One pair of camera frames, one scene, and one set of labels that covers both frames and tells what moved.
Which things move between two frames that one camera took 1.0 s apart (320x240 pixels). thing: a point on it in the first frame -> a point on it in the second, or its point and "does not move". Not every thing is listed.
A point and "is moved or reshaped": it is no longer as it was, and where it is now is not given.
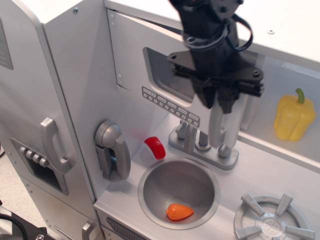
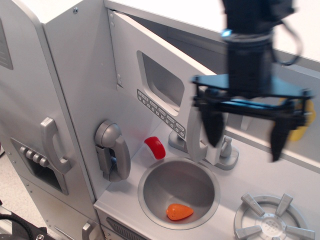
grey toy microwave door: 141,45 is moved or reshaped
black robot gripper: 214,62 -> 254,40
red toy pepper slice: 156,146 does not move
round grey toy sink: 181,180 does not move
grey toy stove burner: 269,217 does not move
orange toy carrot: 176,211 does not move
